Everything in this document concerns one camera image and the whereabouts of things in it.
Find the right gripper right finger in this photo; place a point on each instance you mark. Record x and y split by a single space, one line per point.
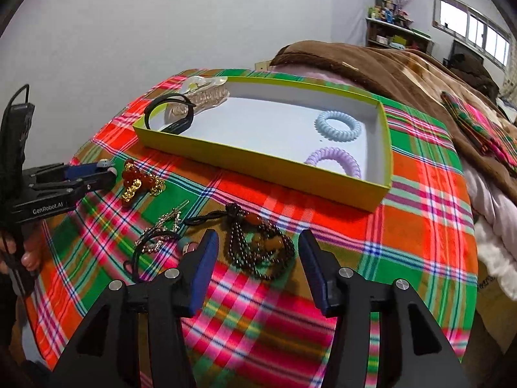
321 269

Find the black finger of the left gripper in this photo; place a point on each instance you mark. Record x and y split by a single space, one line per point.
83 181

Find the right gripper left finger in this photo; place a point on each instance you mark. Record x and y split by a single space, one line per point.
196 271

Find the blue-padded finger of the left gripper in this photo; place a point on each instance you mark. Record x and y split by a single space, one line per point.
87 168

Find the red gold bead ornament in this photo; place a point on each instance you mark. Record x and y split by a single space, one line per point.
137 181

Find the black fitness band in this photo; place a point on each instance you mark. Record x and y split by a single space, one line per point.
178 113

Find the person's left hand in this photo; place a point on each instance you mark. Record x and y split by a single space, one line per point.
33 245

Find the silver rhinestone hair pin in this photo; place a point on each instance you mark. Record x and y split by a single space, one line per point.
152 239

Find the colourful plaid tablecloth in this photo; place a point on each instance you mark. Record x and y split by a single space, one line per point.
252 333

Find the green shallow cardboard box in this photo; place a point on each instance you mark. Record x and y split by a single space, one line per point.
319 139

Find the translucent beige hair claw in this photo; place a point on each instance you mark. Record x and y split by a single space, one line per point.
205 93

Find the brown fleece blanket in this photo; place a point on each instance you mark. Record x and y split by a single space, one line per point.
412 78

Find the folded plaid cloth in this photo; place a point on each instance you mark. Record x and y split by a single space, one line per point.
489 138

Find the dark wooden shelf unit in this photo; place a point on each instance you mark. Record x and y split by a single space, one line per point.
380 34

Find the dark jacket on chair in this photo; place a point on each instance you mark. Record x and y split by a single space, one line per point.
469 66

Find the floral curtain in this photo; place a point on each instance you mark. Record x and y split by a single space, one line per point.
508 90

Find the barred window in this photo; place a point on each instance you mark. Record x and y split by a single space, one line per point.
473 28

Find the wall power socket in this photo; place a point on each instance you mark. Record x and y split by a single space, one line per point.
262 65

